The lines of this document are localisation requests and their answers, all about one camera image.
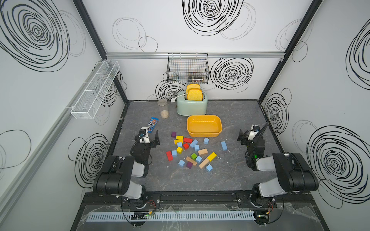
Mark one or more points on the long yellow block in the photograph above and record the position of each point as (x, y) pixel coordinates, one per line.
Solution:
(212, 156)

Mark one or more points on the yellow toast slice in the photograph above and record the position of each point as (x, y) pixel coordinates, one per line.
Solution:
(192, 86)
(195, 95)

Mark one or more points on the yellow cube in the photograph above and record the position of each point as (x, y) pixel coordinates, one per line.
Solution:
(179, 150)

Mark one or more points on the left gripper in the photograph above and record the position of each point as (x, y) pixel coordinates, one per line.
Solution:
(151, 144)

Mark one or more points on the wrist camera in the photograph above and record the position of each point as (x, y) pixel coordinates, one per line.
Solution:
(253, 132)
(143, 135)

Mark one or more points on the yellow toast slice back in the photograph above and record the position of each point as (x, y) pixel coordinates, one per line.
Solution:
(192, 86)

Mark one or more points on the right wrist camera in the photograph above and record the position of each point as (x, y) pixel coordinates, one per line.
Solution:
(253, 132)

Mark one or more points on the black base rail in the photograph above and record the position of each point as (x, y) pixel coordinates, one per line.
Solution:
(157, 200)

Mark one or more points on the blue cube beside green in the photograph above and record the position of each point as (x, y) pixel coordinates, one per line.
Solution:
(198, 159)

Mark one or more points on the purple cube bottom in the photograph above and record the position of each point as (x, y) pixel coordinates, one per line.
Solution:
(189, 165)

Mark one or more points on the long natural wood plank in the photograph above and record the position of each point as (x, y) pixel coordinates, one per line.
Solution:
(204, 163)

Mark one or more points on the yellow toast slice front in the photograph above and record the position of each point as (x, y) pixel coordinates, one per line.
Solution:
(195, 95)

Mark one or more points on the yellow plastic tub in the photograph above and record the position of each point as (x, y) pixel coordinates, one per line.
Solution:
(204, 126)

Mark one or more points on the blue candy bag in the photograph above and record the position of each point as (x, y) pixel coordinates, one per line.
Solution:
(152, 124)

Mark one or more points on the long red block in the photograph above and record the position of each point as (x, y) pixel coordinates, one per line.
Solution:
(188, 140)

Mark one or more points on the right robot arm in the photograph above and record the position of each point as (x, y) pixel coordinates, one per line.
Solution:
(293, 172)

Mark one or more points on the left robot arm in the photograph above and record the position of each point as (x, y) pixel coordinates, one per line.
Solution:
(114, 178)

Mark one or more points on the white wire wall shelf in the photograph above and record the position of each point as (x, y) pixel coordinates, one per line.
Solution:
(100, 91)

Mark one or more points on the red block left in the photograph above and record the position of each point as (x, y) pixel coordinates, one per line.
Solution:
(169, 155)

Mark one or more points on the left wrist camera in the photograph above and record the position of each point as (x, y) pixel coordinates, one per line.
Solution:
(143, 135)

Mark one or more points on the long blue block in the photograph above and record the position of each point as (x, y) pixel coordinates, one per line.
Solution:
(224, 146)
(194, 143)

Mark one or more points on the white slotted cable duct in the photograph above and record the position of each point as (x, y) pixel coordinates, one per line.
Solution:
(171, 216)

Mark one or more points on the black wire wall basket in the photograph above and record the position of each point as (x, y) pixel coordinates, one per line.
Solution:
(188, 68)

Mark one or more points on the thin wood plank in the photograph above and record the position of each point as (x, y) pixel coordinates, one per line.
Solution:
(189, 159)

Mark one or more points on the yellow bar block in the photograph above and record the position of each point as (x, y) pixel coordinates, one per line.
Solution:
(178, 141)

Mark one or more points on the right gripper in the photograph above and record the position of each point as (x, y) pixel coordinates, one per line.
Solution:
(245, 138)

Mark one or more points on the natural wood block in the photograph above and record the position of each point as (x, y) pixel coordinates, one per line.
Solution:
(202, 152)

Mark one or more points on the mint green toaster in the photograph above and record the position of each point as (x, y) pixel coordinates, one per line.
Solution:
(187, 108)

